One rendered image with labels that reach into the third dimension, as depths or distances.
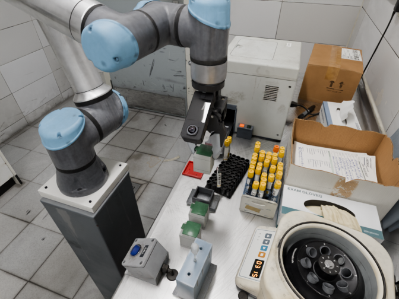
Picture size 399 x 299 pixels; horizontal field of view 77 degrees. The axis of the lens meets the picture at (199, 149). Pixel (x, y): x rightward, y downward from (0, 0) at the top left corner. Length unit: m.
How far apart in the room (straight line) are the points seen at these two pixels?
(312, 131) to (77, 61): 0.76
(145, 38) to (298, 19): 1.82
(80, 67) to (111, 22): 0.36
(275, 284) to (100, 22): 0.54
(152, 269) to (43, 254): 1.36
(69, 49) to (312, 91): 1.04
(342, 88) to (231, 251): 0.93
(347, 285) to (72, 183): 0.71
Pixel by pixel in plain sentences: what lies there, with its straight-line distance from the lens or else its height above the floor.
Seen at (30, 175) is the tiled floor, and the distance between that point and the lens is 2.48.
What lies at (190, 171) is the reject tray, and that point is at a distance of 0.87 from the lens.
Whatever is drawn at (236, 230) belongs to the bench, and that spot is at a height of 0.88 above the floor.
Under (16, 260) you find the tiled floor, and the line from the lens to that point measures 2.00.
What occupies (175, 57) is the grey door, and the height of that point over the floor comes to 0.65.
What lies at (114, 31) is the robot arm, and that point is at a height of 1.39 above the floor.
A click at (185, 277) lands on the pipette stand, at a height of 0.97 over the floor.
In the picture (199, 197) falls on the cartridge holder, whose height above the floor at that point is 0.89.
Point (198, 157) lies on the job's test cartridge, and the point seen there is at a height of 1.07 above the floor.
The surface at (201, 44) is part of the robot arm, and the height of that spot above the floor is 1.35.
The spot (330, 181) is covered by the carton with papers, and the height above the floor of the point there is 0.99.
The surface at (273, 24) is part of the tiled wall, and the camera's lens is 2.22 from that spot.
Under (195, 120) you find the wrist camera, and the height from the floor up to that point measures 1.21.
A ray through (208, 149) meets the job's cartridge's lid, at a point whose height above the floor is 1.09.
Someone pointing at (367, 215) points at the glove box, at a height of 0.94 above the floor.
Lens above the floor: 1.50
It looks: 41 degrees down
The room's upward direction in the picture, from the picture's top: straight up
